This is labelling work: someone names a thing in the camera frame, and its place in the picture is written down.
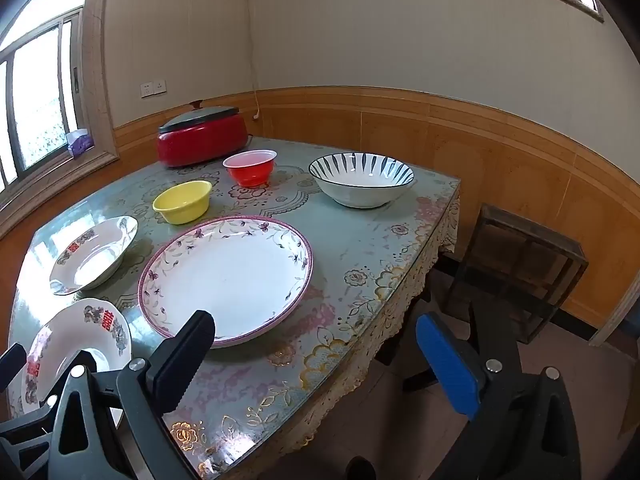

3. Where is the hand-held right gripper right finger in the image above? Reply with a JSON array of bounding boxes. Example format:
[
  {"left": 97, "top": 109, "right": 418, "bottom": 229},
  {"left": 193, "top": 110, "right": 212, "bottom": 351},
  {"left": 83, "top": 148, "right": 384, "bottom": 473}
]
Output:
[{"left": 415, "top": 300, "right": 583, "bottom": 480}]

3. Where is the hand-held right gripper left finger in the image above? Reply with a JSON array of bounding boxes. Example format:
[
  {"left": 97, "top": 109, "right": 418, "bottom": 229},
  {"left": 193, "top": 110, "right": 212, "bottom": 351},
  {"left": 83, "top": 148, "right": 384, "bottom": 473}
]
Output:
[{"left": 47, "top": 310, "right": 217, "bottom": 480}]

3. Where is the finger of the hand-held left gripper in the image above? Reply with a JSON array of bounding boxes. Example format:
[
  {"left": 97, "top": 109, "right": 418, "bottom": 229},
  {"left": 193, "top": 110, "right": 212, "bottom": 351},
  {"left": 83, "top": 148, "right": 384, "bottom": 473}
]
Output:
[
  {"left": 0, "top": 394, "right": 57, "bottom": 480},
  {"left": 0, "top": 342, "right": 27, "bottom": 397}
]

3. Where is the white plate with red characters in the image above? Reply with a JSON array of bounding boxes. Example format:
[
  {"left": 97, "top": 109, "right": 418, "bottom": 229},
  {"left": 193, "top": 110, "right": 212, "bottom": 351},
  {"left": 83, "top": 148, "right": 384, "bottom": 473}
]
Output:
[
  {"left": 49, "top": 215, "right": 139, "bottom": 296},
  {"left": 6, "top": 298, "right": 133, "bottom": 428}
]

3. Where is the large pink-rimmed floral plate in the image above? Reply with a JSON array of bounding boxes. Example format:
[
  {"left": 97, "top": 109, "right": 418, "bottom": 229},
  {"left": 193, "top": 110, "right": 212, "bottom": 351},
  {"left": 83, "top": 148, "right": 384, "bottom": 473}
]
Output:
[{"left": 137, "top": 215, "right": 315, "bottom": 350}]

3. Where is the yellow plastic bowl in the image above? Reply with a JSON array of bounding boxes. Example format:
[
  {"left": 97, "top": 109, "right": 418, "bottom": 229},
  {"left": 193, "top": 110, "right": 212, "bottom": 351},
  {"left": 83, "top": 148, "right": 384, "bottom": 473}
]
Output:
[{"left": 152, "top": 180, "right": 213, "bottom": 225}]

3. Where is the red plastic bowl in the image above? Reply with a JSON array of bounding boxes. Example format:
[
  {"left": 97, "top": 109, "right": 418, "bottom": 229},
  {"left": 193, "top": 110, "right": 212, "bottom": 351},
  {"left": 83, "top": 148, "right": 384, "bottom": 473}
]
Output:
[{"left": 222, "top": 149, "right": 278, "bottom": 188}]

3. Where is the white bowl with blue leaves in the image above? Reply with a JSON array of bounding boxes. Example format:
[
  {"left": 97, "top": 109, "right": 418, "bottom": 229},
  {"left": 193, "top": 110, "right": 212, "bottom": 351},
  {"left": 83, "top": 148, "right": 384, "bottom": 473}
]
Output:
[{"left": 308, "top": 152, "right": 415, "bottom": 209}]

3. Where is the dark wooden stool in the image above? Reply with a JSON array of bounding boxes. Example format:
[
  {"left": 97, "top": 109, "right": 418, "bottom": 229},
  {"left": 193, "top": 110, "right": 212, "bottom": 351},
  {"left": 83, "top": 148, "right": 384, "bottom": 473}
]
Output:
[{"left": 445, "top": 203, "right": 590, "bottom": 345}]

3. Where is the red electric cooker grey lid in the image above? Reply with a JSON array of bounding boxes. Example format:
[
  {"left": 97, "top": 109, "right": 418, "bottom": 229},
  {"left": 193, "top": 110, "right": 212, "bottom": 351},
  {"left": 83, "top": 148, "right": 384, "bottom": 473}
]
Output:
[{"left": 157, "top": 101, "right": 251, "bottom": 168}]

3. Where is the purple tissue box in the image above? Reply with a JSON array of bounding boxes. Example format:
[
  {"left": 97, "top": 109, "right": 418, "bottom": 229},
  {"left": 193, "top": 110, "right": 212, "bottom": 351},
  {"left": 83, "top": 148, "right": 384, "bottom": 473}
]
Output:
[{"left": 66, "top": 129, "right": 94, "bottom": 155}]

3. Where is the white power cord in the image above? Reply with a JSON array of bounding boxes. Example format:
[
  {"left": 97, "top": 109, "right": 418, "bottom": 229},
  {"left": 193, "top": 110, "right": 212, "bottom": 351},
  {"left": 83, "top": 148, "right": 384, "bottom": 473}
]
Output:
[{"left": 246, "top": 0, "right": 261, "bottom": 123}]

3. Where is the window with stone frame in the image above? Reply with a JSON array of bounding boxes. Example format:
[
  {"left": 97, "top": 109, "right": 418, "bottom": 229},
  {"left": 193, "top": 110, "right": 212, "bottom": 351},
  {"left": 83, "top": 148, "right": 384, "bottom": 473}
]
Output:
[{"left": 0, "top": 0, "right": 120, "bottom": 241}]

